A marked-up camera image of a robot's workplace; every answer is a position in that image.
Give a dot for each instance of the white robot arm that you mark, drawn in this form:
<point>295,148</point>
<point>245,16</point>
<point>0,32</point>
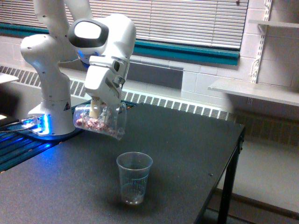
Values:
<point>104,45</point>

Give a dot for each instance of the blue slotted mounting rail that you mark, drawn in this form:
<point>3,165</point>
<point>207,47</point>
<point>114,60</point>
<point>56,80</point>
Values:
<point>23,147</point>

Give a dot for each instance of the clear cup with candies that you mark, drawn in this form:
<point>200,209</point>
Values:
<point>82,120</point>

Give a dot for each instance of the upper white wall shelf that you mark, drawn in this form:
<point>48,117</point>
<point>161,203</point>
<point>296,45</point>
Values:
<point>275,24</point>

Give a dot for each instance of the lower white wall shelf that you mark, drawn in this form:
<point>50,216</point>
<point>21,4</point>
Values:
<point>270,93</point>

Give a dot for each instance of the black table leg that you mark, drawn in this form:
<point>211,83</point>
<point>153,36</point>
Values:
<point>229,181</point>

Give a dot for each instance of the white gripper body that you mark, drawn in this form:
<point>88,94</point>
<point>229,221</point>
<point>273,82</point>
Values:
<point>104,78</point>

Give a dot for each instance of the white radiator vent cover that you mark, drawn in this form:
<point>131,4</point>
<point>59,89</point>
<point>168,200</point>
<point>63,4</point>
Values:
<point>29,78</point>

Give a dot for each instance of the white shelf bracket rail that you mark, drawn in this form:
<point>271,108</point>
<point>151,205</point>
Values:
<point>256,64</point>

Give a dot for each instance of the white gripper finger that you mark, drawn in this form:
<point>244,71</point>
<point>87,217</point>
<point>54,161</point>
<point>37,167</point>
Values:
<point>106,114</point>
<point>94,107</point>

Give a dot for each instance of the white window blinds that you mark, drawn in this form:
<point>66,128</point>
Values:
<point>203,23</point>

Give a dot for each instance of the white wall shelf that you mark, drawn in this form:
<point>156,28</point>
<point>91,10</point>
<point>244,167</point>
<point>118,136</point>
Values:
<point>270,93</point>
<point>275,24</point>

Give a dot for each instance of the empty clear plastic cup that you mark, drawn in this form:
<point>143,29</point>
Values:
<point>134,169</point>

